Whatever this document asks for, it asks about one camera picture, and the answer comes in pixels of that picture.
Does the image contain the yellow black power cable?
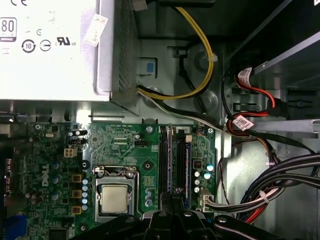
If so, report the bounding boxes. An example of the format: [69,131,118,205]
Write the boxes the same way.
[136,6,218,101]

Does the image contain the metal CPU socket cover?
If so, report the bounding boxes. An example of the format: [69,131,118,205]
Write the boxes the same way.
[92,166,138,218]

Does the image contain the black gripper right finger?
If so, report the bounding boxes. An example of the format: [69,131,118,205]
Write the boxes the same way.
[173,189,285,240]

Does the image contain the black open PC case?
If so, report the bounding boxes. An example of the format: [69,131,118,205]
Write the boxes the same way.
[0,0,320,240]

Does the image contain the silver power supply unit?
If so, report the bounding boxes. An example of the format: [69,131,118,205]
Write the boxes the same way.
[0,0,141,117]

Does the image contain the silver metal drive cage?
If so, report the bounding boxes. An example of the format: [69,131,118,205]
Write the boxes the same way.
[224,0,320,140]

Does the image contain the thick black cable bundle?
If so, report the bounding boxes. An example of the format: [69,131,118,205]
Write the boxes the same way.
[234,134,320,226]

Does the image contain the red black labelled cable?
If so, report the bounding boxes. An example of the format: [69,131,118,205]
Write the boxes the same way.
[222,66,287,137]

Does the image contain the silver CPU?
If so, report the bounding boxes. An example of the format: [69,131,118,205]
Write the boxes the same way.
[101,185,128,214]

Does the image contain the green Dell motherboard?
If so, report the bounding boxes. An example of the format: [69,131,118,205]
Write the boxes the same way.
[0,121,217,240]

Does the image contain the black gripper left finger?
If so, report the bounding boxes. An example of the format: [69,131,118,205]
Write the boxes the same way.
[71,192,177,240]

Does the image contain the black RAM slot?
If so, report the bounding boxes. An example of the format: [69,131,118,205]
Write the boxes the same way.
[159,126,168,201]
[176,139,186,192]

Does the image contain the white black power cable bundle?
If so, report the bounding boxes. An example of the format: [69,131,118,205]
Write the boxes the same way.
[136,86,233,136]

